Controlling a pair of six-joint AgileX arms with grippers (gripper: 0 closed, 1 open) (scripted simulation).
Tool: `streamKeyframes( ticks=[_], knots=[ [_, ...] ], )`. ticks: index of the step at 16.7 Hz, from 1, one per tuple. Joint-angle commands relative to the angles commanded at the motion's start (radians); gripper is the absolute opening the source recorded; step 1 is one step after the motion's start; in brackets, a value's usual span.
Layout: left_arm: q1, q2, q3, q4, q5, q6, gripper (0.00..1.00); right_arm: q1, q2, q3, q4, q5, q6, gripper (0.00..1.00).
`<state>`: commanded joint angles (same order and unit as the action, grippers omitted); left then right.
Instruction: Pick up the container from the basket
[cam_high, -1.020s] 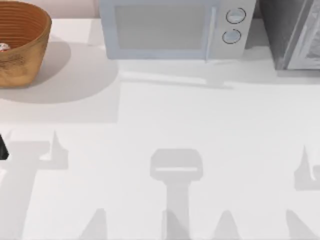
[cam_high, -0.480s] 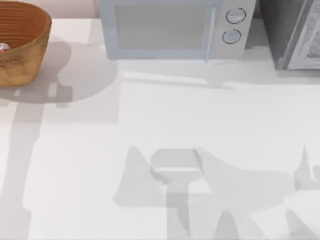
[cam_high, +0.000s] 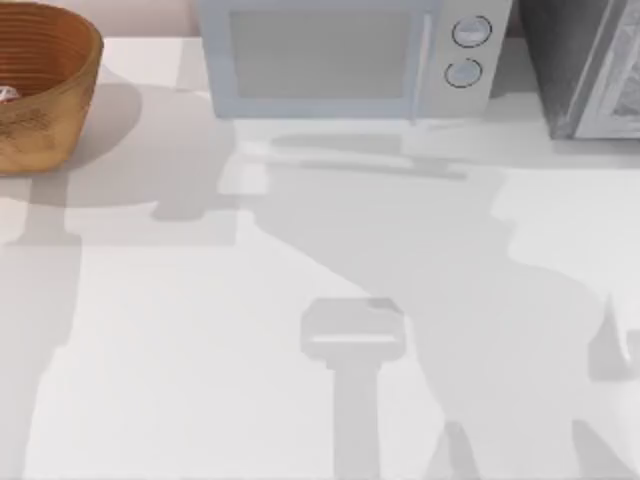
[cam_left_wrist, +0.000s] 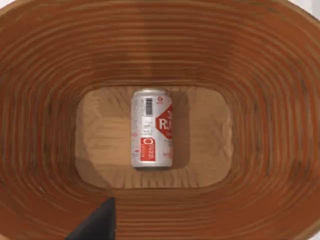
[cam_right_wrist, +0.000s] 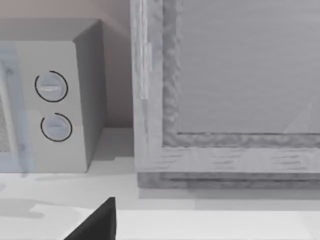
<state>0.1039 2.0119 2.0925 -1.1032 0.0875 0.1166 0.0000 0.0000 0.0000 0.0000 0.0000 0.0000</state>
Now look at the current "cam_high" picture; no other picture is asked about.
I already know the microwave knob with grey ring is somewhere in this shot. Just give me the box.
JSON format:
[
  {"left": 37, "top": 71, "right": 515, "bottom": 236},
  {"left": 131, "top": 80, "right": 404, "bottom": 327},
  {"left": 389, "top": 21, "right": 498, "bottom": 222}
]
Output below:
[{"left": 451, "top": 14, "right": 494, "bottom": 49}]

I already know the pale microwave oven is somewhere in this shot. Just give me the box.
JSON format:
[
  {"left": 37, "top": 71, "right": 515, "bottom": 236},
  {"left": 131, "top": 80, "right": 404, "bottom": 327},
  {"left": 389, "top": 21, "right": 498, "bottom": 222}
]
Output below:
[{"left": 193, "top": 0, "right": 515, "bottom": 123}]

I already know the microwave knob with dark ring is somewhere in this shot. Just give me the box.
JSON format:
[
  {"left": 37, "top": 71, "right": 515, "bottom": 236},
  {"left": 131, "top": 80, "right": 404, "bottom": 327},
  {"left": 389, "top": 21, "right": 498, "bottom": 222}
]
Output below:
[{"left": 443, "top": 56, "right": 484, "bottom": 90}]

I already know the microwave oven door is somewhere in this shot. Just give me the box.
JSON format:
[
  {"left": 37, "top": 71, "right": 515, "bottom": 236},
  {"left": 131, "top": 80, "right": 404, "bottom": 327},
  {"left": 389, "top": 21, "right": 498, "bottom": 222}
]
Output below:
[{"left": 194, "top": 0, "right": 441, "bottom": 121}]

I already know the brown woven basket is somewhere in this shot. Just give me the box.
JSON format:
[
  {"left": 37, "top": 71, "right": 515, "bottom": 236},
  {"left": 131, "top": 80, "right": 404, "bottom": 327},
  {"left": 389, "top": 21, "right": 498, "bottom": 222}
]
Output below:
[{"left": 0, "top": 1, "right": 105, "bottom": 175}]

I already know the microwave door handle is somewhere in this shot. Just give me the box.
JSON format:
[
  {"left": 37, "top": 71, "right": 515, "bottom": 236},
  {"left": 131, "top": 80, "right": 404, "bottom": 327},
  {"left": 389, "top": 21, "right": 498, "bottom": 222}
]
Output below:
[{"left": 410, "top": 12, "right": 434, "bottom": 126}]

